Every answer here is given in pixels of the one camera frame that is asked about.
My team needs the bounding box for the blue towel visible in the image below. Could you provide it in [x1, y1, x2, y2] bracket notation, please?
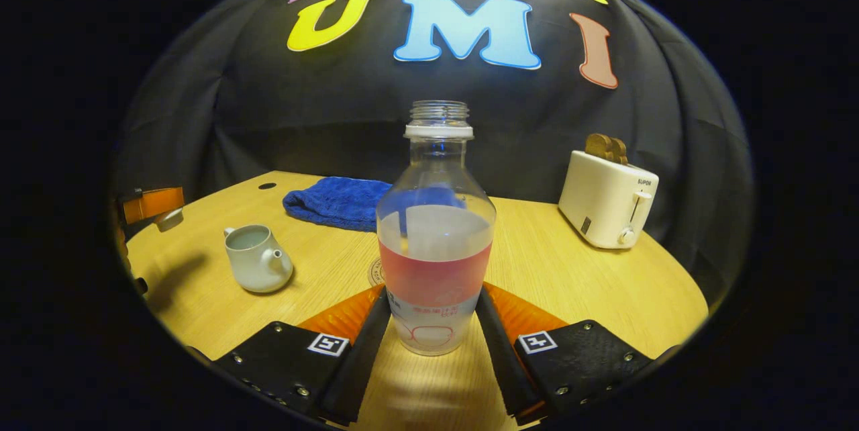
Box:
[283, 177, 467, 233]

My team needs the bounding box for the white ceramic teacup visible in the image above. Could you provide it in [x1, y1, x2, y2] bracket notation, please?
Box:
[223, 224, 295, 294]

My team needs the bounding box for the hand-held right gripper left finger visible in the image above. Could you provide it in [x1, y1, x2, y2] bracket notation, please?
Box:
[188, 285, 391, 426]

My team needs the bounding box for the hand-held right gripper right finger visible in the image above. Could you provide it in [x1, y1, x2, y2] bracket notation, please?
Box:
[474, 281, 678, 426]

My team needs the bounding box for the white toaster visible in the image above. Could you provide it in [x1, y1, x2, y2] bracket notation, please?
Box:
[558, 149, 660, 250]

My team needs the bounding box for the clear water bottle pink label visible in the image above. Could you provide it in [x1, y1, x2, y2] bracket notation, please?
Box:
[376, 100, 497, 356]

